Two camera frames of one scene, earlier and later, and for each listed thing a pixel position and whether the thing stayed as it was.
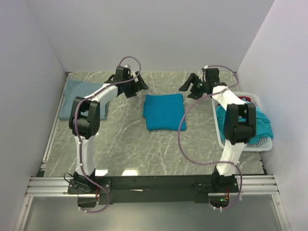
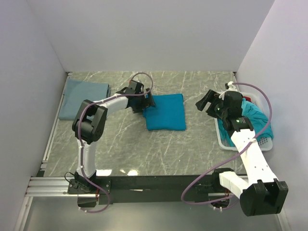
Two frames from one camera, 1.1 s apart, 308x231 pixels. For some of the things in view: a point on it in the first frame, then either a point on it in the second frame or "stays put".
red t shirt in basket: (247, 98) stays put
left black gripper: (134, 85) → (146, 100)
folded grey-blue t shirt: (77, 88) stays put
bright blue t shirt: (164, 112) stays put
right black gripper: (197, 87) → (211, 101)
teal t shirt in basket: (263, 128) stays put
